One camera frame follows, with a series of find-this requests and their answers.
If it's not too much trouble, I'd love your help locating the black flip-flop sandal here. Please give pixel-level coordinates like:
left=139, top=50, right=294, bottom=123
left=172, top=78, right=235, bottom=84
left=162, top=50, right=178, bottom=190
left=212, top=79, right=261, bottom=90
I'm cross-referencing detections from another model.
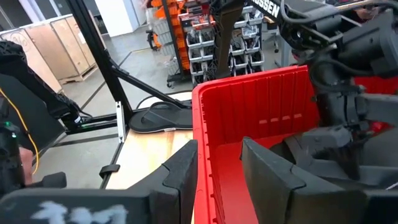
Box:
left=129, top=101, right=193, bottom=134

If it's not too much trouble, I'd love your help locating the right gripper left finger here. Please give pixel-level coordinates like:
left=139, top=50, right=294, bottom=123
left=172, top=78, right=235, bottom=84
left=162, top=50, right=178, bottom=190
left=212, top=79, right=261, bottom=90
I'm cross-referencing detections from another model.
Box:
left=129, top=139, right=199, bottom=224

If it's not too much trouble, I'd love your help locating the black flat panel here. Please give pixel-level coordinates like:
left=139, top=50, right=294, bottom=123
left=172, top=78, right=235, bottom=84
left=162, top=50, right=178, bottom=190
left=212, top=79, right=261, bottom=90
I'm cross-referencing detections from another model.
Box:
left=0, top=73, right=67, bottom=153

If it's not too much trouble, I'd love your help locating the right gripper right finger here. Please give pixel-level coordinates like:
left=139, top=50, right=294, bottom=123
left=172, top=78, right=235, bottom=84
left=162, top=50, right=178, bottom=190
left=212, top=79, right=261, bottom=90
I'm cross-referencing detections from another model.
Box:
left=241, top=136, right=368, bottom=224

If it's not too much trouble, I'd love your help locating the black aluminium frame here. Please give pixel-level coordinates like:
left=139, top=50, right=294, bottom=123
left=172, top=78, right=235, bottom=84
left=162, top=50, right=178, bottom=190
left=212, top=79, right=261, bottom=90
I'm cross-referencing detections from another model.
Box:
left=65, top=0, right=191, bottom=144

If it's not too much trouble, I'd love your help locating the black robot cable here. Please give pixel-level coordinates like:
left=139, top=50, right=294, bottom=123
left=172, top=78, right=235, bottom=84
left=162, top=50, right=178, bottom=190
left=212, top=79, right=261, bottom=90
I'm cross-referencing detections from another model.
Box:
left=309, top=57, right=374, bottom=94

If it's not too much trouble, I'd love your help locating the plywood shipping crate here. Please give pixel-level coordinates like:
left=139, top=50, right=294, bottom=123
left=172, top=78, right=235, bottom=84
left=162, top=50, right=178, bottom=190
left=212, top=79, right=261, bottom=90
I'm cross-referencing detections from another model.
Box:
left=24, top=14, right=99, bottom=85
left=0, top=29, right=65, bottom=93

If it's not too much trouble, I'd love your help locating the silver frame bracket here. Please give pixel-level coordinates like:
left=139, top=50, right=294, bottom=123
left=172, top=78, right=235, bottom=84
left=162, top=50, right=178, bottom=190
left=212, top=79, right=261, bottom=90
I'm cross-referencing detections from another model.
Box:
left=115, top=101, right=127, bottom=144

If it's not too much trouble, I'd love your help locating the yellow cable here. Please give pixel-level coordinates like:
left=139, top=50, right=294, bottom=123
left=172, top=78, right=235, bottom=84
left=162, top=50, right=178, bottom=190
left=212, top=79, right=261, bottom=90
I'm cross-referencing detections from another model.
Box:
left=0, top=88, right=40, bottom=175

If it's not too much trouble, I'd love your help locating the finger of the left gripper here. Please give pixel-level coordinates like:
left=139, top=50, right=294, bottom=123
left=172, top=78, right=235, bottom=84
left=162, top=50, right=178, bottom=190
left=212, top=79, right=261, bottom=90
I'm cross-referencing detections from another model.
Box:
left=300, top=124, right=362, bottom=180

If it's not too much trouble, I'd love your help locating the person's hand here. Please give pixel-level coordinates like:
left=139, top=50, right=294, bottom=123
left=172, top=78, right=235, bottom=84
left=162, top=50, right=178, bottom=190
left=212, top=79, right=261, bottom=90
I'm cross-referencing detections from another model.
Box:
left=19, top=147, right=34, bottom=185

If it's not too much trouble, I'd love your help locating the rack of orange bins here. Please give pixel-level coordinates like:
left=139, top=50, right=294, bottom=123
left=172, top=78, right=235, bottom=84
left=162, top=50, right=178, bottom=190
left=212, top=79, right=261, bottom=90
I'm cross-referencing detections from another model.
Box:
left=148, top=0, right=195, bottom=88

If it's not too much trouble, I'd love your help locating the rack of white bins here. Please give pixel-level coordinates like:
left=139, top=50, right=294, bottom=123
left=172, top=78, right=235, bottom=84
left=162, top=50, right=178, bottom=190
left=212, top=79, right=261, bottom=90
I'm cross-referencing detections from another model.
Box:
left=183, top=0, right=266, bottom=85

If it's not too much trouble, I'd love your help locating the black braided cable sleeve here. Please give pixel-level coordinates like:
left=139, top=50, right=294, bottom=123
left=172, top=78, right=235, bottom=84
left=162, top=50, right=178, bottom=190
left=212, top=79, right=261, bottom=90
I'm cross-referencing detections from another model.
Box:
left=0, top=39, right=84, bottom=125

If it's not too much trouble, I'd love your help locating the red plastic bin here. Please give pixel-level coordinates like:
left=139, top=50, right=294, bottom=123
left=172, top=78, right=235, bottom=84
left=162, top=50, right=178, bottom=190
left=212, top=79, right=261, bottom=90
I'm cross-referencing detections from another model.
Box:
left=192, top=64, right=398, bottom=224

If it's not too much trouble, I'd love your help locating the grey slide sandal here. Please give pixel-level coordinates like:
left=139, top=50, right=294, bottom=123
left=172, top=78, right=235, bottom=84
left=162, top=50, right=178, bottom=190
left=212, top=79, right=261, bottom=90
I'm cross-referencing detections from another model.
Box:
left=357, top=126, right=398, bottom=187
left=270, top=133, right=386, bottom=194

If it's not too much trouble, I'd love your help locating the black table clamp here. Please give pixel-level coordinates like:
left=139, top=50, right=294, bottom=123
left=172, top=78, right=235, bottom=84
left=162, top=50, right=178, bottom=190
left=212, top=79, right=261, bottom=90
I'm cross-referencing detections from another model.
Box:
left=98, top=164, right=121, bottom=180

